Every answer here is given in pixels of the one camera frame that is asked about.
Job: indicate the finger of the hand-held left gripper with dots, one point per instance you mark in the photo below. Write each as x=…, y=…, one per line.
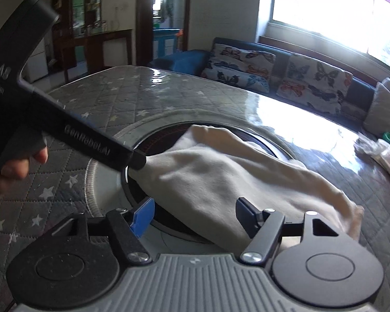
x=138, y=161

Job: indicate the pink folded clothes pack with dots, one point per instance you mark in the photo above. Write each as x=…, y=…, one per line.
x=388, y=157

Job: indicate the person's left hand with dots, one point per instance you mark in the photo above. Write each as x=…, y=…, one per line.
x=6, y=178

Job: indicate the round black table disc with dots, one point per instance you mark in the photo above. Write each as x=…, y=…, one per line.
x=162, y=138

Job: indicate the dark wooden cabinet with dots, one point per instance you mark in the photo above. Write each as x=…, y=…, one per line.
x=94, y=45

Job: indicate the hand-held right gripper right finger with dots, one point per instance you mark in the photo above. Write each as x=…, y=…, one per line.
x=247, y=217

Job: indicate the blue sofa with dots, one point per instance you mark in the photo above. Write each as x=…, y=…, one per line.
x=182, y=60

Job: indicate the window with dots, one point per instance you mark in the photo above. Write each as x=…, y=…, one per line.
x=328, y=6

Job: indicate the grey quilted star table cover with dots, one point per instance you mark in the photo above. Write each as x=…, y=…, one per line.
x=94, y=94

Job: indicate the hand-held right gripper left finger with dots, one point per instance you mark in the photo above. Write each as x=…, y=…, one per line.
x=143, y=216

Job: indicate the white appliance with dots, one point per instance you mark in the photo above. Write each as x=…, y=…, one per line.
x=35, y=61

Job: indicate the blue cabinet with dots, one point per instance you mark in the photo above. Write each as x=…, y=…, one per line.
x=165, y=42

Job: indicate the cream shirt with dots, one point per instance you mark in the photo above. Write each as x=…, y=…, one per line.
x=214, y=175

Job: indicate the grey pillow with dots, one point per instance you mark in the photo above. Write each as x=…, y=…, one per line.
x=380, y=113

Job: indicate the butterfly print cushion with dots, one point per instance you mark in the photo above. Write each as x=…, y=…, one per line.
x=240, y=68
x=315, y=84

